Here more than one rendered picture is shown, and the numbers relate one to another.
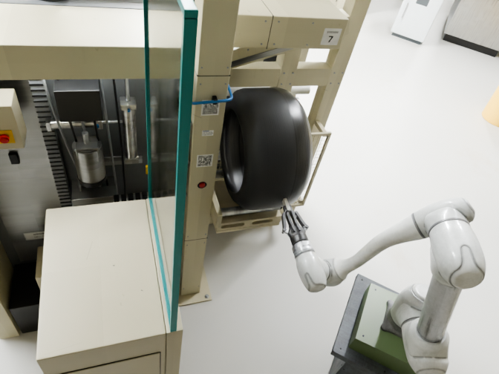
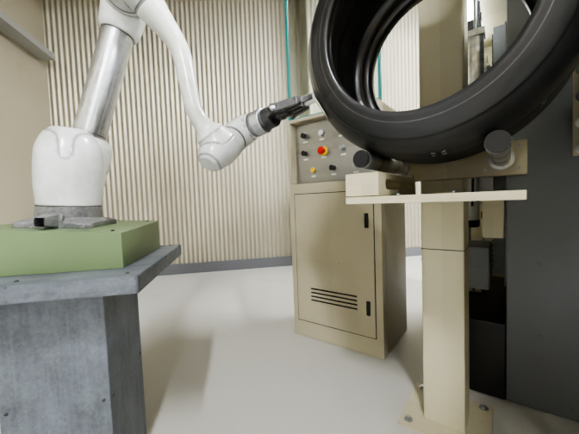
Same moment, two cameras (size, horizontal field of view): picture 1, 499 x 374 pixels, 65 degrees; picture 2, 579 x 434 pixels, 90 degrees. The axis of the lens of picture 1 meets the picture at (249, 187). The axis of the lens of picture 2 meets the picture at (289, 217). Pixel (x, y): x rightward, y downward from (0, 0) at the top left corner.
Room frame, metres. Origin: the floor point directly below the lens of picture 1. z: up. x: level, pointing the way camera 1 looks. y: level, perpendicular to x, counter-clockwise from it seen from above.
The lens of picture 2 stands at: (2.05, -0.69, 0.80)
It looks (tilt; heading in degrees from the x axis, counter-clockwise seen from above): 3 degrees down; 153
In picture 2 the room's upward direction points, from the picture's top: 2 degrees counter-clockwise
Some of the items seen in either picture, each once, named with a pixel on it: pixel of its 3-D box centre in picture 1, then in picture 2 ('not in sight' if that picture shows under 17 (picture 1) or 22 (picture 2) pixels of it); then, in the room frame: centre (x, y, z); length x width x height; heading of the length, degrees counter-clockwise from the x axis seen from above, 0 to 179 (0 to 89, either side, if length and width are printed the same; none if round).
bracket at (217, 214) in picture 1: (210, 193); (446, 164); (1.45, 0.19, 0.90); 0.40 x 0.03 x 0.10; 26
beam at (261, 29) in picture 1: (275, 21); not in sight; (1.85, 0.05, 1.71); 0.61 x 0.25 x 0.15; 116
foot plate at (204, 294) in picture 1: (188, 285); (446, 413); (1.40, 0.26, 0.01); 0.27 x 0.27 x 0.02; 26
